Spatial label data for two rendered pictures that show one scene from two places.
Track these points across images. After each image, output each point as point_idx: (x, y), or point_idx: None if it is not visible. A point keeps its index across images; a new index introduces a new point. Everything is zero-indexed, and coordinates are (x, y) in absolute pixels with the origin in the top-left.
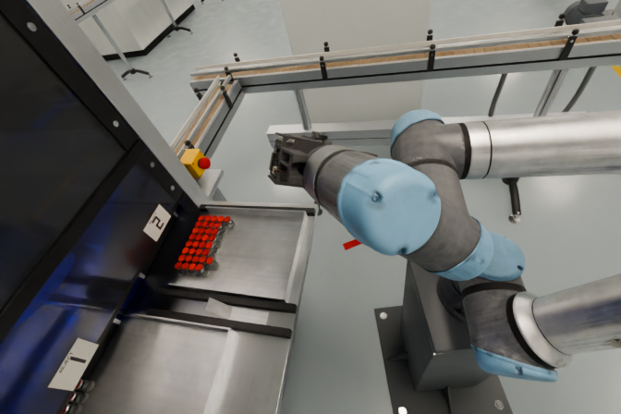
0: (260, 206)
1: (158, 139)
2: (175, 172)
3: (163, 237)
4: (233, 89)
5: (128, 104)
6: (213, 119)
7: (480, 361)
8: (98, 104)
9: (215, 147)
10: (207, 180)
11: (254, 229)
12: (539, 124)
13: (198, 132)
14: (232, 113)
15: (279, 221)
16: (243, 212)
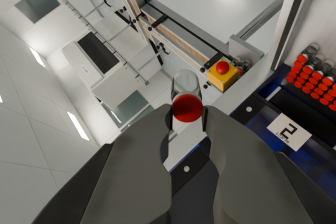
0: (291, 10)
1: (198, 123)
2: (231, 104)
3: (302, 106)
4: (149, 14)
5: (169, 153)
6: (179, 37)
7: None
8: (172, 183)
9: (205, 33)
10: (241, 52)
11: (332, 21)
12: None
13: (192, 51)
14: (171, 13)
15: None
16: (294, 32)
